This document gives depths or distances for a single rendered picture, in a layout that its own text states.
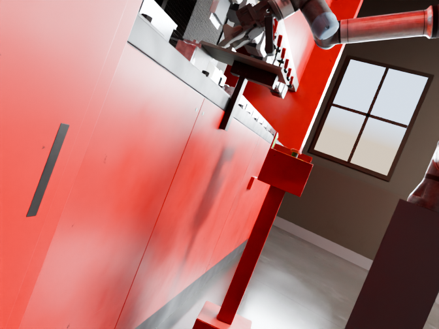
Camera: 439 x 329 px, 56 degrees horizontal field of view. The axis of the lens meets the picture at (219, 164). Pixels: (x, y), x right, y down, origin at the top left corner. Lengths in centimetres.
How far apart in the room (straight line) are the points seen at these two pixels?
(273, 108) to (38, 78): 316
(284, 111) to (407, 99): 199
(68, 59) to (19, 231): 17
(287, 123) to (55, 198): 307
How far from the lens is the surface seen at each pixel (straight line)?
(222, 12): 142
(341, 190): 503
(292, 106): 347
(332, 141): 511
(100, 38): 44
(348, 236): 500
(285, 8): 135
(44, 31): 38
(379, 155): 500
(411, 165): 498
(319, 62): 354
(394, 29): 143
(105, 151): 73
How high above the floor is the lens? 74
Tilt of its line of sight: 3 degrees down
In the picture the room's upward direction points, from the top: 22 degrees clockwise
